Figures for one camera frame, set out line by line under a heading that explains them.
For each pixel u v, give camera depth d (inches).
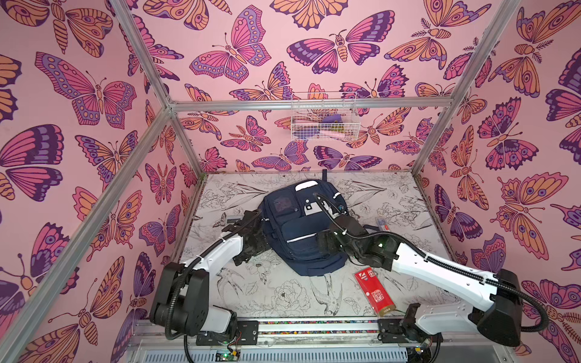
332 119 36.8
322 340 28.7
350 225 21.4
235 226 25.7
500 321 14.8
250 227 25.7
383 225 38.8
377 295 32.0
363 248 21.5
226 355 28.4
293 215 38.4
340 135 34.4
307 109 38.0
